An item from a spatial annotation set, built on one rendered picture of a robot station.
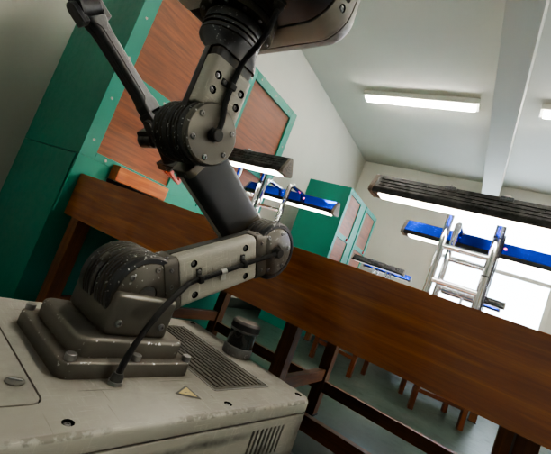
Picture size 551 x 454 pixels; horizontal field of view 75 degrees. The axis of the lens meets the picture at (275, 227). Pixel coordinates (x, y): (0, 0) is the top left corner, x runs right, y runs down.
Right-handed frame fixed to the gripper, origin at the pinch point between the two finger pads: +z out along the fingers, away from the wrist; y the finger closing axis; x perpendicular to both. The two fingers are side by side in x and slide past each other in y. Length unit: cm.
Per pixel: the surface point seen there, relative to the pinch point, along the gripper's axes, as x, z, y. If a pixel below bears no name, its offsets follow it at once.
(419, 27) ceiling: -279, 3, 3
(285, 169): -27.4, 3.2, -32.0
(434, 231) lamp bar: -65, 45, -80
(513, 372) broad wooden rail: 21, 5, -117
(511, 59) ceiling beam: -259, 24, -72
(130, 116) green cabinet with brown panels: -17, -16, 47
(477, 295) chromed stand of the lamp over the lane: -21, 32, -105
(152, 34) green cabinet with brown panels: -44, -45, 47
